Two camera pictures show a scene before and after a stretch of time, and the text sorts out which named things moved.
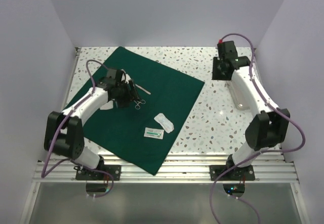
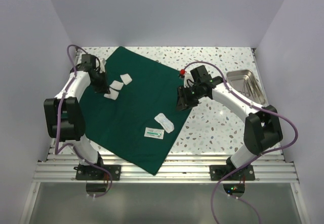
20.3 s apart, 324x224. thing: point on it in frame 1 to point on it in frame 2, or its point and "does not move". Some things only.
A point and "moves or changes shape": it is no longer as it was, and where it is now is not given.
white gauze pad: [109, 105] moves or changes shape
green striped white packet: [153, 133] does not move
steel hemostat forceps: [137, 107] moves or changes shape
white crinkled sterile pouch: [167, 125] does not move
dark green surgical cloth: [141, 134] does not move
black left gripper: [131, 95] to [104, 88]
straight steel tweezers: [143, 89] moves or changes shape
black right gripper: [216, 75] to [184, 102]
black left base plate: [115, 170] does not move
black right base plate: [242, 173] does not move
